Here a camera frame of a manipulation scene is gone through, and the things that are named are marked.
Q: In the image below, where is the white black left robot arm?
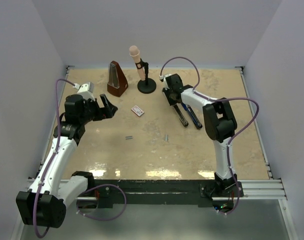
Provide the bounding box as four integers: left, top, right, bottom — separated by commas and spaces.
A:
15, 93, 118, 228

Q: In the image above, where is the aluminium frame rail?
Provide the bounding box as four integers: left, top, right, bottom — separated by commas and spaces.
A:
23, 178, 289, 201

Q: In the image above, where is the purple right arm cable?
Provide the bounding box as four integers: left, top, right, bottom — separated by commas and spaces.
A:
159, 56, 260, 216

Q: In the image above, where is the brown wooden metronome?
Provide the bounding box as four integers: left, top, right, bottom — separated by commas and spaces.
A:
107, 61, 129, 97

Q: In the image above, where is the blue and black stapler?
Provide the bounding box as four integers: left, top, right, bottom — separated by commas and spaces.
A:
181, 103, 203, 130

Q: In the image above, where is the beige microphone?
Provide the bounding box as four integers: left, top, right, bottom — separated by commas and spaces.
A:
129, 45, 145, 81

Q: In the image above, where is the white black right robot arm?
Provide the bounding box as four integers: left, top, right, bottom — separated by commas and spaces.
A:
159, 74, 237, 197

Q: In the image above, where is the black microphone stand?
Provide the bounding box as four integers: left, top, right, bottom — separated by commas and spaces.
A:
137, 59, 157, 94

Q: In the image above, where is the silver and black stapler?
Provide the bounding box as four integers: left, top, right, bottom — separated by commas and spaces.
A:
172, 104, 189, 128

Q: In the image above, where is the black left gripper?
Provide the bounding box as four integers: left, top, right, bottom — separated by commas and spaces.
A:
79, 94, 117, 124

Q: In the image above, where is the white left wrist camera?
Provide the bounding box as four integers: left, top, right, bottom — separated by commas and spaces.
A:
73, 82, 95, 101

